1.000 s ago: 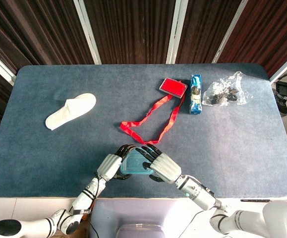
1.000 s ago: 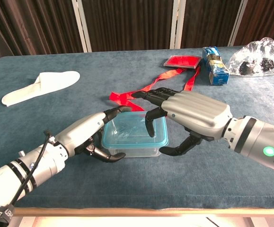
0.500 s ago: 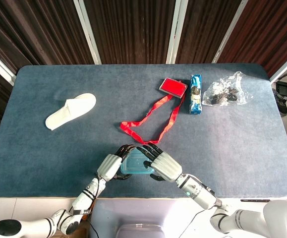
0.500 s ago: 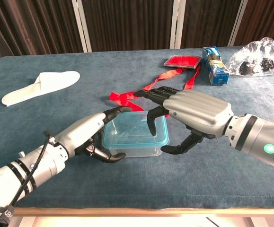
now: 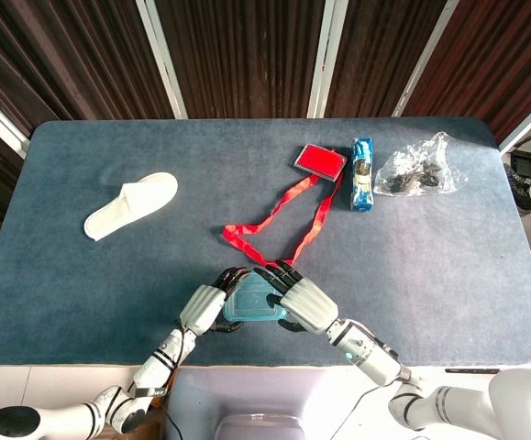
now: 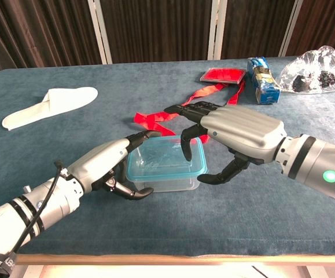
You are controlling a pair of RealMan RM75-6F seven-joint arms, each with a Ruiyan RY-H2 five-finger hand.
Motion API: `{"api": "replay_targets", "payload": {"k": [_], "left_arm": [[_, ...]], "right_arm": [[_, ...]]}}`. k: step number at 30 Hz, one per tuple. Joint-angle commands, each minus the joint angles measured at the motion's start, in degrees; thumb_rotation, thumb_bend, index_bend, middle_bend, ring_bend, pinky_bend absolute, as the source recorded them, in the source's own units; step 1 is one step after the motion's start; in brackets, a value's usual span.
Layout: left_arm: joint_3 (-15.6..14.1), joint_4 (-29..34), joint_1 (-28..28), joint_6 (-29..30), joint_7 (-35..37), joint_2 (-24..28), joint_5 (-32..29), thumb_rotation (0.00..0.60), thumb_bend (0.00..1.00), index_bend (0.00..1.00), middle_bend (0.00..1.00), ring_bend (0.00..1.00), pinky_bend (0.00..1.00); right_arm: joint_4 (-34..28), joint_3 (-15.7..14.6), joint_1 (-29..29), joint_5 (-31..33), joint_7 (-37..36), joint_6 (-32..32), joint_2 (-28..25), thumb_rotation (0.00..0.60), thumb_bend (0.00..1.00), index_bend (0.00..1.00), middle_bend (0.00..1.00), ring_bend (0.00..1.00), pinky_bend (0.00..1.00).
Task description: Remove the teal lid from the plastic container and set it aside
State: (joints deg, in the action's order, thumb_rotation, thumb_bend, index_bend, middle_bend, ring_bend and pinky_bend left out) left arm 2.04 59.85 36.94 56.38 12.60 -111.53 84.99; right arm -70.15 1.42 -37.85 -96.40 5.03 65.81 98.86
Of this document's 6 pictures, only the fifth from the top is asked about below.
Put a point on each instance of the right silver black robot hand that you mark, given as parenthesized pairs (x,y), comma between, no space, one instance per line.
(308,304)

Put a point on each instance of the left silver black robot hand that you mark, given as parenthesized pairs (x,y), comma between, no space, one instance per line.
(203,304)

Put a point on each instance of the teal plastic box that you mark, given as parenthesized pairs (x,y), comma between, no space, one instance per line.
(251,308)

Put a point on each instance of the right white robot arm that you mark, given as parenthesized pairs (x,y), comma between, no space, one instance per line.
(375,357)

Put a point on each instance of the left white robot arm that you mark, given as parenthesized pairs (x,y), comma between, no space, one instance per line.
(155,364)

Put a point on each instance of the pale robot torso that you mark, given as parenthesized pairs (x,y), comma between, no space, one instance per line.
(269,394)

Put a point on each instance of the blue velvet table cloth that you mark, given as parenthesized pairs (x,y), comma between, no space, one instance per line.
(86,298)

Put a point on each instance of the blue snack packet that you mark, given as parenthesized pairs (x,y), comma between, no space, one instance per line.
(361,197)

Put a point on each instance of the white disposable slipper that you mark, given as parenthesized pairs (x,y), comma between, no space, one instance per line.
(132,201)

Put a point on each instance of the red badge card holder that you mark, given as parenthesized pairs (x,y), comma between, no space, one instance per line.
(320,160)

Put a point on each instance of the clear bag with dark contents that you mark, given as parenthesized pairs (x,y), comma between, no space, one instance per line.
(407,179)

